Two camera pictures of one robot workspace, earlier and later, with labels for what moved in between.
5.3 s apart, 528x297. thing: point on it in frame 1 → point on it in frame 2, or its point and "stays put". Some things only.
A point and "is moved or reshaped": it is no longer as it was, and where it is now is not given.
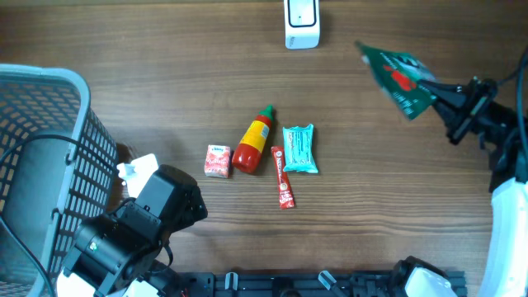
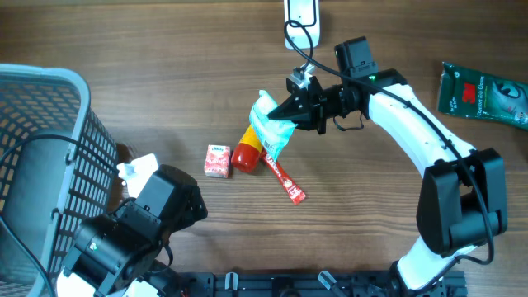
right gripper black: (478, 102) → (311, 108)
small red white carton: (217, 161) stays put
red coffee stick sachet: (285, 192) is moved or reshaped
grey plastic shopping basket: (58, 165) stays put
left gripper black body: (189, 215) stays put
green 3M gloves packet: (400, 75) is moved or reshaped
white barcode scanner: (302, 24) stays put
